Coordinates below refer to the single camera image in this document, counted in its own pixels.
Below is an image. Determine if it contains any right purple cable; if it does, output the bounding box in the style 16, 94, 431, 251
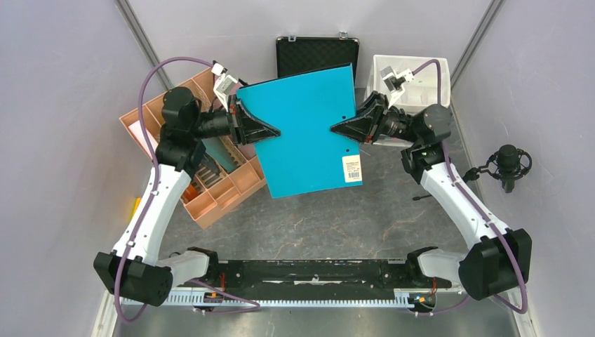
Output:
408, 58, 530, 317

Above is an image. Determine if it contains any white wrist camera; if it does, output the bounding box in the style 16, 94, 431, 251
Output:
210, 62, 243, 112
380, 66, 415, 107

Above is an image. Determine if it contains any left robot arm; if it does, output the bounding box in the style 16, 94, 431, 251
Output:
93, 86, 281, 307

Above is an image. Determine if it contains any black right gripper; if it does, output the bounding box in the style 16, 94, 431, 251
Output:
330, 91, 421, 145

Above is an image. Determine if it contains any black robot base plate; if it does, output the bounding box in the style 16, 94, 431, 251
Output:
199, 259, 451, 289

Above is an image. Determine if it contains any black microphone on tripod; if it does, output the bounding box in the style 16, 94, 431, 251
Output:
462, 144, 533, 193

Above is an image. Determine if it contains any orange Good Morning book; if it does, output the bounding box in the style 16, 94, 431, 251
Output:
128, 121, 199, 204

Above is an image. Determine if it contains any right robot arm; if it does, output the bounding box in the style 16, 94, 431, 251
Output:
330, 91, 532, 300

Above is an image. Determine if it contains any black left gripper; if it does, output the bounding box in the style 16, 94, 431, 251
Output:
189, 94, 280, 148

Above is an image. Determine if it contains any teal folder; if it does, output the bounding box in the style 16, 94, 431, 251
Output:
202, 138, 238, 173

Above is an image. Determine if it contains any blue plastic folder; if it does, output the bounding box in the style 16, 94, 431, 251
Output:
236, 63, 363, 199

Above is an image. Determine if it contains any yellow triangular stand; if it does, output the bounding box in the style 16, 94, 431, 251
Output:
130, 197, 141, 219

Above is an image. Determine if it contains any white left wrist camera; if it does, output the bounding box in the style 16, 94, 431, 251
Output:
210, 62, 243, 112

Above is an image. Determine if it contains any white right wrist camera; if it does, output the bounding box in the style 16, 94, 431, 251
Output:
380, 66, 415, 107

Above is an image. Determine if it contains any aluminium slotted rail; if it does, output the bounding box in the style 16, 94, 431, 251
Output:
121, 290, 413, 309

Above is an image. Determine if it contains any black poker chip case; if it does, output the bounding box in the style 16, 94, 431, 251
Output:
275, 33, 360, 78

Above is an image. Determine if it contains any peach plastic file organizer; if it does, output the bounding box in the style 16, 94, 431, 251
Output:
119, 68, 266, 229

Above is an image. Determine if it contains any white drawer organizer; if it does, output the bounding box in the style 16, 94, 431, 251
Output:
365, 55, 450, 147

